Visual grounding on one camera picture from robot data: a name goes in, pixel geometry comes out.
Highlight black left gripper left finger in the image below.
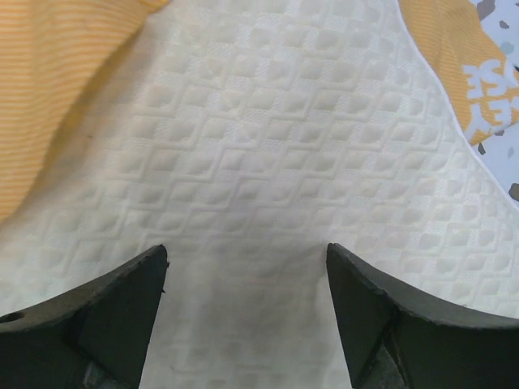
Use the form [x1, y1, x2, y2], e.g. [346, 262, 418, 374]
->
[1, 245, 169, 388]

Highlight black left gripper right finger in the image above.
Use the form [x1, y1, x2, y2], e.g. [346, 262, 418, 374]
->
[326, 243, 518, 388]

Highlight cream quilted pillow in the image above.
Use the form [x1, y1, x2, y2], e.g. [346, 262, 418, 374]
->
[1, 1, 518, 388]

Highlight orange mickey mouse pillowcase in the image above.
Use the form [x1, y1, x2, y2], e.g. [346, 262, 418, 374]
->
[1, 1, 518, 218]

